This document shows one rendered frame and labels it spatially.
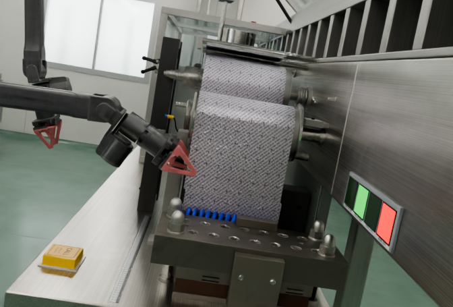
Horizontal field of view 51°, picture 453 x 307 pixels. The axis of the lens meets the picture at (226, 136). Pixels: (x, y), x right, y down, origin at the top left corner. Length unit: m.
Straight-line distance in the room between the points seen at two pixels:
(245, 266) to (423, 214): 0.41
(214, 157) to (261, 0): 5.72
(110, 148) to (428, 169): 0.70
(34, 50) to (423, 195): 1.27
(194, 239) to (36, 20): 0.96
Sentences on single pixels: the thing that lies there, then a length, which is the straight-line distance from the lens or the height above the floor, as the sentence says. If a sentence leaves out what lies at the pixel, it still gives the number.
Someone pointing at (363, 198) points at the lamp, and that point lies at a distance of 0.88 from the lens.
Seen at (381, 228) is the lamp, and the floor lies 1.17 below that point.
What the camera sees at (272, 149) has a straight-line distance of 1.14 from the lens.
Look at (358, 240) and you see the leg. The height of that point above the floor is 0.98.
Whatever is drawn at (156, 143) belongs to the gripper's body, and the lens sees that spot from 1.11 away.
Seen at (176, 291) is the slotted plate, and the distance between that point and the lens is 1.03.
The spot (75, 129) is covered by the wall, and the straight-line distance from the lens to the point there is 6.98.
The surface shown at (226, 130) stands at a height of 1.23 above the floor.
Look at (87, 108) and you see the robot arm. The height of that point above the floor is 1.24.
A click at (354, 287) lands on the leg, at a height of 0.84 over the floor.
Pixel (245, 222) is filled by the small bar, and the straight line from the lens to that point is 1.11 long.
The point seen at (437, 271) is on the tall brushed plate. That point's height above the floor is 1.18.
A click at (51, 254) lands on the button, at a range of 1.12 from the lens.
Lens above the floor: 1.37
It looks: 8 degrees down
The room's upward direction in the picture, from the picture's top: 10 degrees clockwise
